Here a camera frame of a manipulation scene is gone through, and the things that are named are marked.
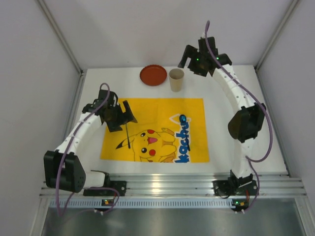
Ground blue metal fork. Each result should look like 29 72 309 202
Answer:
125 124 131 149

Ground yellow Pikachu cloth placemat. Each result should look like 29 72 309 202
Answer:
100 98 210 164

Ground blue metal spoon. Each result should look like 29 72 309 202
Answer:
179 114 190 151

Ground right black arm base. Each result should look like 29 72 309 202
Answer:
213 180 258 197

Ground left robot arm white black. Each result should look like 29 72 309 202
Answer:
43 89 137 193

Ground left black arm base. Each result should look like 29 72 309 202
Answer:
83 180 127 197

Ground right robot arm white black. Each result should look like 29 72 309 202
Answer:
178 37 265 190

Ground beige paper cup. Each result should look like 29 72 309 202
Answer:
169 68 185 92

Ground red round plate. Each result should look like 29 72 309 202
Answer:
140 64 167 87

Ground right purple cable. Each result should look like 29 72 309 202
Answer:
204 20 273 214

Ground purple cable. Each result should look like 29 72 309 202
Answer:
204 20 273 214
55 83 121 217

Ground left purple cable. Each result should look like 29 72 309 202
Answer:
55 83 121 217

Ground aluminium mounting rail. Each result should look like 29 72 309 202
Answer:
39 172 307 197

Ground perforated metal cable duct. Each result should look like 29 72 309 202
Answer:
60 198 245 208

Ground right aluminium frame post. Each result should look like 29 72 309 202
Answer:
254 0 301 72

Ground aluminium frame post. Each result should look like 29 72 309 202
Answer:
36 0 86 74
254 0 301 72

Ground left aluminium frame post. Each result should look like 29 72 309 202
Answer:
36 0 86 74

